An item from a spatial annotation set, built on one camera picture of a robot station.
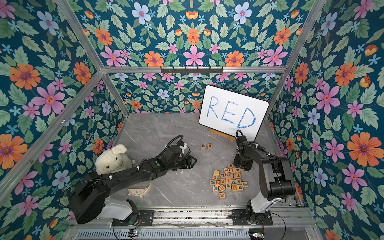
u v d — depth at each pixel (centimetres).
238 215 73
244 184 82
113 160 74
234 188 81
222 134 101
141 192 79
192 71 94
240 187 81
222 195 78
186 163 72
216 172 86
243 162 82
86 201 42
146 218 74
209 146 98
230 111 94
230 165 89
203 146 98
